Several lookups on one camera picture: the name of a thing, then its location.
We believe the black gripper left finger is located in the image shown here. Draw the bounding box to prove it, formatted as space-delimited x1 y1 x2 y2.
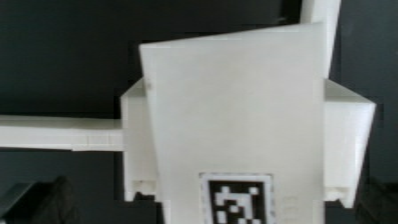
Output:
0 176 80 224

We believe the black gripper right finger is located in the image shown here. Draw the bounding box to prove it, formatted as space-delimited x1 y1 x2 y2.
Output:
356 178 398 224

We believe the white cabinet body box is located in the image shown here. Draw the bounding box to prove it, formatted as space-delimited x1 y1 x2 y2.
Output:
121 79 377 208

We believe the white cabinet top block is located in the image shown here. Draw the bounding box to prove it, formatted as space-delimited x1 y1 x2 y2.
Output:
141 23 326 224

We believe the white L-shaped fence wall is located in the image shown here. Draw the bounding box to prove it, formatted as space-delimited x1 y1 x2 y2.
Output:
0 0 342 152

